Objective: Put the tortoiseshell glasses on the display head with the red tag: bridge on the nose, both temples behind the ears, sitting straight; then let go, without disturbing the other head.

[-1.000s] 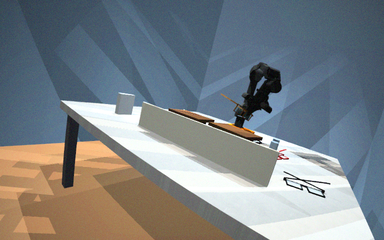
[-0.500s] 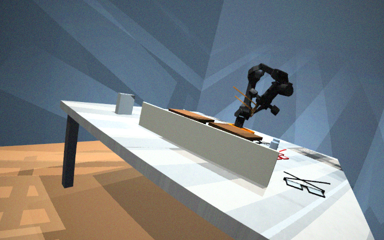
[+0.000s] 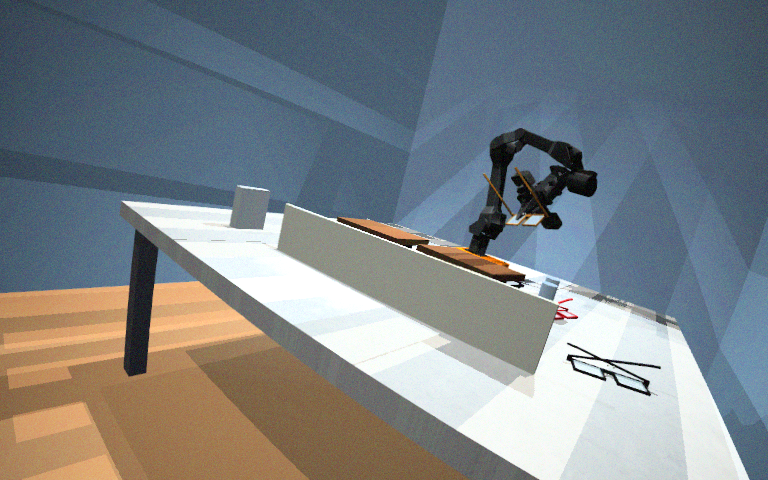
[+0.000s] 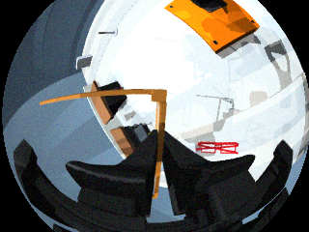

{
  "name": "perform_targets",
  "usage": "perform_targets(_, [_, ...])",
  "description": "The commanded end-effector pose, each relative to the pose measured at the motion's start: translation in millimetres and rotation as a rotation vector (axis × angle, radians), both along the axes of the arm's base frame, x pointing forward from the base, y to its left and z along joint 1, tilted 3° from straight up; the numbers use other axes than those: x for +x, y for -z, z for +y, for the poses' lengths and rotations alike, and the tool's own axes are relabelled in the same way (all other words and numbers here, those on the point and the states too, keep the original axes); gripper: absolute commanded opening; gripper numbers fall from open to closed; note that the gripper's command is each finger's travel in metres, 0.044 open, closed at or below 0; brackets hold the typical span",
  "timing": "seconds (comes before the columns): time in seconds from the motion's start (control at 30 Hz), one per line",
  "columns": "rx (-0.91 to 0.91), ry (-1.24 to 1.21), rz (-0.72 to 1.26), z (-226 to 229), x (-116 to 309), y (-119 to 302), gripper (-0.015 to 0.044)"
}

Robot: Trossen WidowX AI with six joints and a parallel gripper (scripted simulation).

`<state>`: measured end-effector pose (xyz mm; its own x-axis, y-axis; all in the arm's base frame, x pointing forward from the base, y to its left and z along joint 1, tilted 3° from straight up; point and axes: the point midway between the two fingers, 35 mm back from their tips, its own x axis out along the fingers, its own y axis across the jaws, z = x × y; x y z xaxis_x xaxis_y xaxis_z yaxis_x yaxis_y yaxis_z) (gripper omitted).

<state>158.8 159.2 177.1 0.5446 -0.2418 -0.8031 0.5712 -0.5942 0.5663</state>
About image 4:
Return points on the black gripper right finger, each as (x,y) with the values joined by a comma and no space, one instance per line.
(188,175)

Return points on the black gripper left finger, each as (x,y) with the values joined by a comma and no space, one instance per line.
(133,178)

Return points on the grey flat rectangular panel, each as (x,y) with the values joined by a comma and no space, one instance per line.
(114,123)

